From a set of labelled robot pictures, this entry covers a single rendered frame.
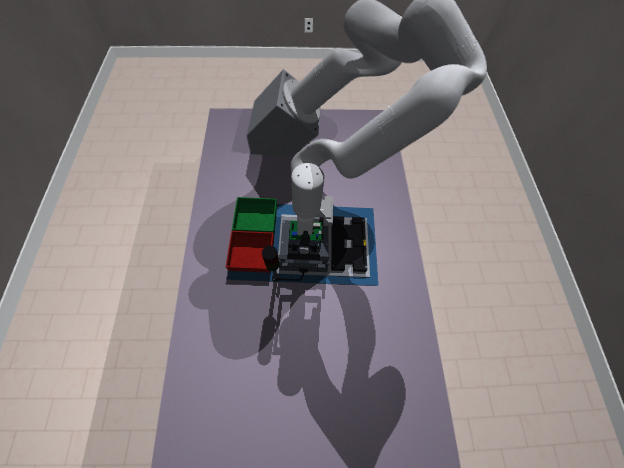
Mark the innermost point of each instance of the green circuit board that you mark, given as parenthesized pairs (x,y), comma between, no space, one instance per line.
(316,232)

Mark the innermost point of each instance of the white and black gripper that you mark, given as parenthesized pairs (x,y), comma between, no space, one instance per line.
(305,226)

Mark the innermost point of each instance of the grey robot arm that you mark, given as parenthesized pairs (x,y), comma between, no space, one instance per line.
(434,30)

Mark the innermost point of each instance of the green open bin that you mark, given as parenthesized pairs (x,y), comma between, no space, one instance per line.
(255,215)

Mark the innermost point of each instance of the red bin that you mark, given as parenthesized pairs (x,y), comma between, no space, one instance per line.
(245,251)

